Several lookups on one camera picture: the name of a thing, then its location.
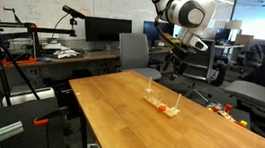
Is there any wide black monitor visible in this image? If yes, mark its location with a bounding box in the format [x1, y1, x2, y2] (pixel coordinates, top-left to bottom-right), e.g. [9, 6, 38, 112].
[81, 14, 134, 48]

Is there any orange tool on desk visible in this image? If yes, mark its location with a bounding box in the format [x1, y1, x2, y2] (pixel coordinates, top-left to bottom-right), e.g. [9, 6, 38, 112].
[0, 53, 39, 71]

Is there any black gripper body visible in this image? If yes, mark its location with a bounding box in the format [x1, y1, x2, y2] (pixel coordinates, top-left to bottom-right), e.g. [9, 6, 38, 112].
[166, 50, 189, 74]

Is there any small black monitor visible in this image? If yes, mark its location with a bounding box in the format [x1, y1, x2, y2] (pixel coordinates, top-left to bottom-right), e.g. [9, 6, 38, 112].
[141, 20, 176, 46]

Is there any black office chair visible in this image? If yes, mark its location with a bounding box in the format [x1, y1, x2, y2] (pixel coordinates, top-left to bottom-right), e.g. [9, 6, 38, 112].
[180, 36, 230, 88]

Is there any grey office chair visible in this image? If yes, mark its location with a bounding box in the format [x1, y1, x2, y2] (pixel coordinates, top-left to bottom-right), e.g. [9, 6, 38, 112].
[114, 30, 167, 82]
[219, 59, 265, 137]

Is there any orange clamp handle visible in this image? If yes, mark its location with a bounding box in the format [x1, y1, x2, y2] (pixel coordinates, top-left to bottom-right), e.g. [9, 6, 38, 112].
[32, 116, 50, 128]

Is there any clear plastic bag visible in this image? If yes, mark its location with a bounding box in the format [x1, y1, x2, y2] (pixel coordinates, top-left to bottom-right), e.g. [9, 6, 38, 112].
[206, 101, 225, 110]

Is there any red cylinder toy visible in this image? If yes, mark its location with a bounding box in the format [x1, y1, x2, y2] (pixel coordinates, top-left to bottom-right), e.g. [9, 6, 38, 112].
[224, 103, 234, 113]

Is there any orange disc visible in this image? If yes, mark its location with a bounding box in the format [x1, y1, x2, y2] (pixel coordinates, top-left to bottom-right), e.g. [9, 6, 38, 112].
[157, 103, 167, 114]

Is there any black camera on boom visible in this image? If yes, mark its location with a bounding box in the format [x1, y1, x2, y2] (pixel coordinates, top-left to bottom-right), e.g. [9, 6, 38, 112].
[60, 4, 88, 21]

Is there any white papers pile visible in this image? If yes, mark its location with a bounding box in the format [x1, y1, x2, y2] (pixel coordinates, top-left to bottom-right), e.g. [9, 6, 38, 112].
[42, 42, 83, 62]

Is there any black side cart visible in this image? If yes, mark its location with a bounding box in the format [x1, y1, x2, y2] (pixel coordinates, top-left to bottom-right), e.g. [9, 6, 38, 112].
[0, 90, 77, 148]

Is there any long wooden desk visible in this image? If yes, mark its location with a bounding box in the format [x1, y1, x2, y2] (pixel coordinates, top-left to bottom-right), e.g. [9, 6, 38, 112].
[0, 27, 184, 90]

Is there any black cable bundle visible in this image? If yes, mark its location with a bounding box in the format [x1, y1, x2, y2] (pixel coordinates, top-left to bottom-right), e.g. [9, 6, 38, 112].
[149, 0, 195, 58]

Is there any beige lamp shade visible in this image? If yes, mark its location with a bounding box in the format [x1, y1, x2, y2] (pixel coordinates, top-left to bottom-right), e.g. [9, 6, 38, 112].
[225, 18, 243, 31]

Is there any aluminium bar with green light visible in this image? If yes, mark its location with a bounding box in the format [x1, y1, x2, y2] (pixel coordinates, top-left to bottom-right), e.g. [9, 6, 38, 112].
[0, 118, 25, 146]

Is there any thin clear plastic rod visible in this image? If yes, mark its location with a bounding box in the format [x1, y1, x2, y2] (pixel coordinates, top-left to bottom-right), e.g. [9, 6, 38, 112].
[173, 92, 183, 112]

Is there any wooden peg stand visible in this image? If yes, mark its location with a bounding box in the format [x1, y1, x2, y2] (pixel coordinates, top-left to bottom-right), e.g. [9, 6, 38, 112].
[140, 94, 182, 120]

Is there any red and yellow spoon toy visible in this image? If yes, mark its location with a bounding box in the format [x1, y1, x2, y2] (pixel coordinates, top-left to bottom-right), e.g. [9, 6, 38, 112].
[210, 106, 220, 114]

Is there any yellow block bar toy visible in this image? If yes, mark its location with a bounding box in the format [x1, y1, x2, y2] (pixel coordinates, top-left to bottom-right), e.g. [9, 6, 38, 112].
[217, 109, 238, 123]

